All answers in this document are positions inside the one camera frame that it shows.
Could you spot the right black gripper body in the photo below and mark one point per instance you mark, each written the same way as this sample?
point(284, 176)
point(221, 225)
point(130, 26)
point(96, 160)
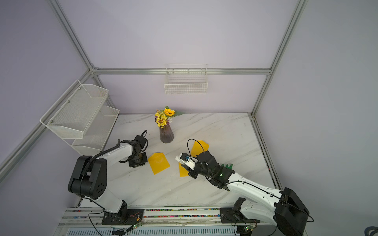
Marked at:
point(200, 169)

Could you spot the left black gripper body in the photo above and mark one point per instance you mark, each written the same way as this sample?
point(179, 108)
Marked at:
point(138, 160)

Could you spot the yellow envelope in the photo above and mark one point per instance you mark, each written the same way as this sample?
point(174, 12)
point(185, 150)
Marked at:
point(182, 171)
point(199, 147)
point(158, 162)

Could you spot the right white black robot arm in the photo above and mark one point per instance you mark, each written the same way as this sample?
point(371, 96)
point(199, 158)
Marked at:
point(281, 208)

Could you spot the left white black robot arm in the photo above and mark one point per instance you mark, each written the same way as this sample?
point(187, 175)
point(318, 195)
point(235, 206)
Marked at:
point(89, 176)

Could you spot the green head wooden hammer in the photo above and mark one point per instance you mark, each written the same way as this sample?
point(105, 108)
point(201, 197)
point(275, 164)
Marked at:
point(228, 166)

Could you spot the dark ribbed vase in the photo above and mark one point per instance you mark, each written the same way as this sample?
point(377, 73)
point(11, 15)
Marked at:
point(166, 134)

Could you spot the white mesh lower shelf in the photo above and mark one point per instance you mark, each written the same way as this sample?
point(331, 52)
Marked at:
point(97, 135)

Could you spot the white mesh shelf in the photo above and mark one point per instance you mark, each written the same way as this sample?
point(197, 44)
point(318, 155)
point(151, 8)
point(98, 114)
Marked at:
point(97, 135)
point(71, 116)

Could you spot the yellow artificial flowers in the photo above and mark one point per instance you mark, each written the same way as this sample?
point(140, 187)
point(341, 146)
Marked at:
point(163, 117)

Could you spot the white mesh upper shelf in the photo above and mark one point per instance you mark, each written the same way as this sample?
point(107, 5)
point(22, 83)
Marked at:
point(71, 116)

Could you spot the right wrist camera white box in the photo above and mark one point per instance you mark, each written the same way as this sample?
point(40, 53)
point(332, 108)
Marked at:
point(186, 162)

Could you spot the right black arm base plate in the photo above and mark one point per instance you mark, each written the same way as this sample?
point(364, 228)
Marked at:
point(228, 215)

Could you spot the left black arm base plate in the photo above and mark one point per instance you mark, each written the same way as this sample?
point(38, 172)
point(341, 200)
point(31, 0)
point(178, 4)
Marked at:
point(125, 217)

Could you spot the white wire wall basket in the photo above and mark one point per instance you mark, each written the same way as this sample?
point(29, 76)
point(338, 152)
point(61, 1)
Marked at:
point(186, 79)

